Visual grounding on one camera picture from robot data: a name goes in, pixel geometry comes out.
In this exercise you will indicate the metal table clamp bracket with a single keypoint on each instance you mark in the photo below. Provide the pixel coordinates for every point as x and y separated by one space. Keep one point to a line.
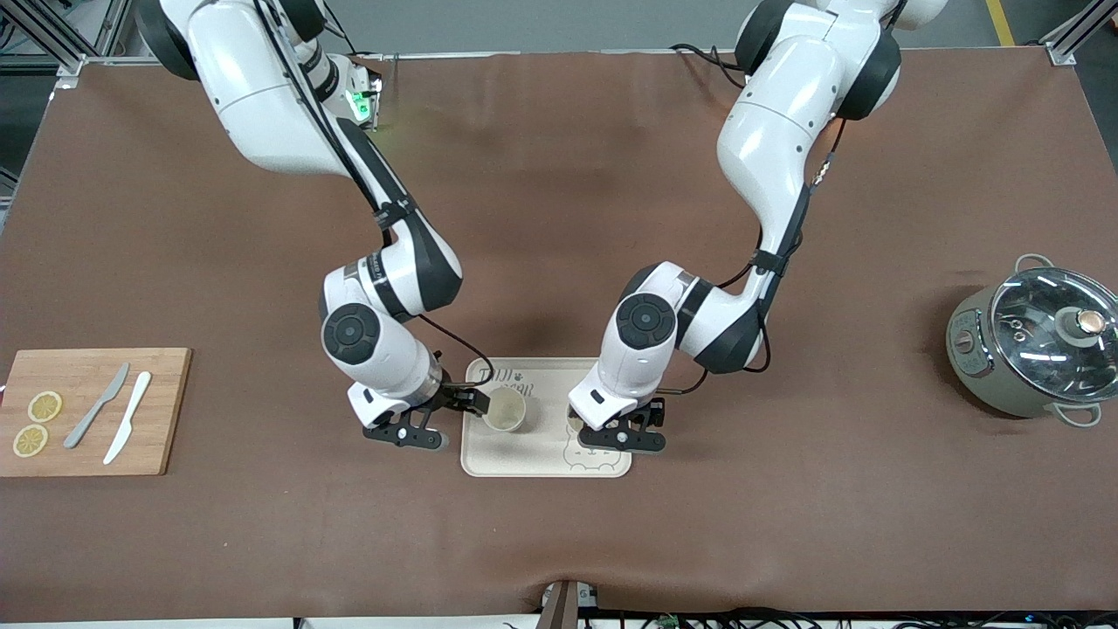
559 607

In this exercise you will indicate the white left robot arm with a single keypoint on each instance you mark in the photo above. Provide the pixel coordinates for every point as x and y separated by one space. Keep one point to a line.
786 131

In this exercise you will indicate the dried lemon slice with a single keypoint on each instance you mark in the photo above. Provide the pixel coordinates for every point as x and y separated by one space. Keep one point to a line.
31 440
44 406

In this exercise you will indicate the grey-green cooking pot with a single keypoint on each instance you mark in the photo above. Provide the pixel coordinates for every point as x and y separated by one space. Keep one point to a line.
978 376

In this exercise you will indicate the brown table mat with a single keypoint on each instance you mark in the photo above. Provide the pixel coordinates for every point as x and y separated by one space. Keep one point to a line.
559 218

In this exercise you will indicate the white plastic knife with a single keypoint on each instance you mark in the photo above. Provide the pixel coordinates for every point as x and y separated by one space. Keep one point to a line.
128 418

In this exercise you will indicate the aluminium frame post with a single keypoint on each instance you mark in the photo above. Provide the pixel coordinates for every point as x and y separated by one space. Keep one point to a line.
70 65
1061 48

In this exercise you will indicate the glass pot lid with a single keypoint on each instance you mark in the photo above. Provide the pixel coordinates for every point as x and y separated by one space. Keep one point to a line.
1039 341

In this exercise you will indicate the white IKEA cup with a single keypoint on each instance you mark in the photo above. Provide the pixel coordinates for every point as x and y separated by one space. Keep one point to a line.
508 412
575 425

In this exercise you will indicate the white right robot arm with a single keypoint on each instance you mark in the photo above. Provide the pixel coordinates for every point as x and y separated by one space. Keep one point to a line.
262 105

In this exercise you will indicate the grey plastic knife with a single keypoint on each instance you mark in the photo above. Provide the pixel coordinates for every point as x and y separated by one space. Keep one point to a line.
94 409

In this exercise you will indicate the beige bear print tray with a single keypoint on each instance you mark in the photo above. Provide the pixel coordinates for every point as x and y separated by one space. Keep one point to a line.
541 454

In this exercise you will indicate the wooden cutting board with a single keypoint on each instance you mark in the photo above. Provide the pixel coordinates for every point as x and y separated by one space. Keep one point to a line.
166 411

